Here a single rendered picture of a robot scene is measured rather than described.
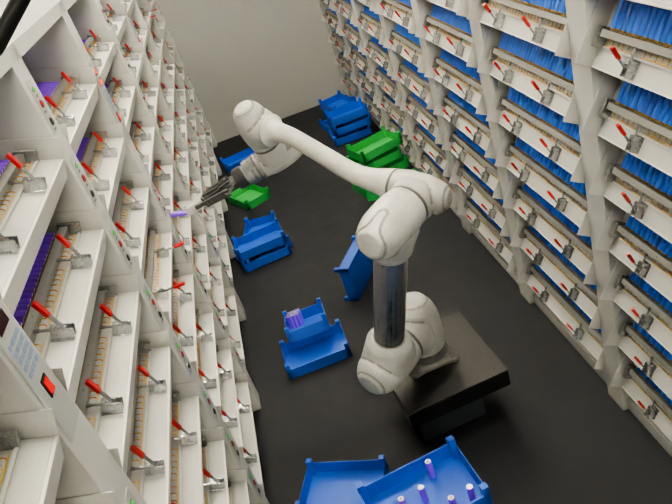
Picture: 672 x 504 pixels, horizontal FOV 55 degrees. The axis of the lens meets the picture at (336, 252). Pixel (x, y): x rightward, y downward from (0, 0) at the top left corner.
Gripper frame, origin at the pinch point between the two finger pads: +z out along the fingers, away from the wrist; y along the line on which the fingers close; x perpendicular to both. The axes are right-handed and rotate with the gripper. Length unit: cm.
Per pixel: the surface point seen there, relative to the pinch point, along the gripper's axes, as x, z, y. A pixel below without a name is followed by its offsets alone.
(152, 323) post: 0, 15, 57
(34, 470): -29, 10, 134
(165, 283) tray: 7.7, 17.1, 24.0
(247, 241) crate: 92, 22, -150
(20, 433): -32, 11, 128
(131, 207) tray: -13.2, 15.3, 6.4
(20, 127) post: -58, 7, 58
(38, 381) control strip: -36, 6, 124
